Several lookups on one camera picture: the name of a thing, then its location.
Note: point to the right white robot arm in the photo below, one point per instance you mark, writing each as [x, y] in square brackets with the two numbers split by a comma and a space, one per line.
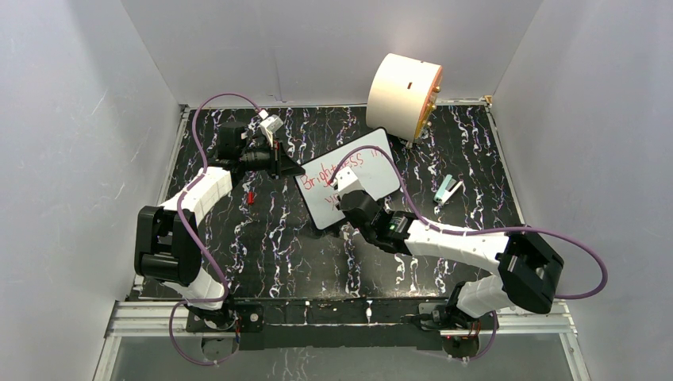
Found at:
[524, 270]

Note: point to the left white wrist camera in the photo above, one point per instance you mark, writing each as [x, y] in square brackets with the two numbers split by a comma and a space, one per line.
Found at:
[269, 125]

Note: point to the white cylindrical drum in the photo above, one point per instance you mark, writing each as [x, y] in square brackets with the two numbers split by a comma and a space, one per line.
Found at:
[402, 96]

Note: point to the white whiteboard black frame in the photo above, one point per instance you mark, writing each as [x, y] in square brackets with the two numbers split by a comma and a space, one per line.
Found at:
[370, 166]

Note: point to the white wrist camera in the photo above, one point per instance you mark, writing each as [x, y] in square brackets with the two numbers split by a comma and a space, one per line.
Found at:
[346, 181]
[269, 125]

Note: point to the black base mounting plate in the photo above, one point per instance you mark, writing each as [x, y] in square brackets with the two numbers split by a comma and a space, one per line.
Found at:
[429, 329]

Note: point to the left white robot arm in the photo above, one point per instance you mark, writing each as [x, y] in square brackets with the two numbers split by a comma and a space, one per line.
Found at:
[168, 248]

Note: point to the light blue whiteboard eraser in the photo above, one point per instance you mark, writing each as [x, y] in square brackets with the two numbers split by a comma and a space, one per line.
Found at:
[449, 186]

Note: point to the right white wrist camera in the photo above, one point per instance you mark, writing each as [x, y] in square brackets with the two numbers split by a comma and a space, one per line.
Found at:
[346, 181]

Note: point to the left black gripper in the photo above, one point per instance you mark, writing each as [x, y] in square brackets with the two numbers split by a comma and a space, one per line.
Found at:
[282, 166]

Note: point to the aluminium frame rail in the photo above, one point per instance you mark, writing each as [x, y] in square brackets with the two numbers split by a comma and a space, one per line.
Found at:
[160, 319]

